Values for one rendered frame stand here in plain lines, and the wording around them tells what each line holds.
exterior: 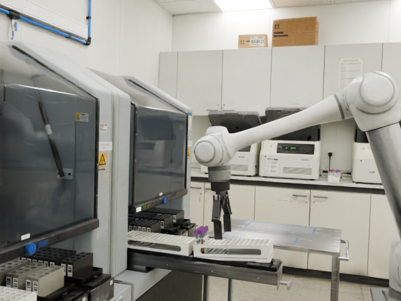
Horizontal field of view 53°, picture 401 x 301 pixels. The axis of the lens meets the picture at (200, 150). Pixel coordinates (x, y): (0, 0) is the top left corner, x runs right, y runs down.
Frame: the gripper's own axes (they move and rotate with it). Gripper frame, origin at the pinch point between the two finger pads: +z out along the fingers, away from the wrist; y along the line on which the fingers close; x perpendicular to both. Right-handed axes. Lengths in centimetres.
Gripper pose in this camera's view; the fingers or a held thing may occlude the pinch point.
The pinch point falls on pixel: (222, 232)
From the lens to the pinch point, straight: 159.7
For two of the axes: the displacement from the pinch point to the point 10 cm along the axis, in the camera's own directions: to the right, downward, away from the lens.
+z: 0.6, 10.0, 0.1
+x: -9.5, 0.6, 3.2
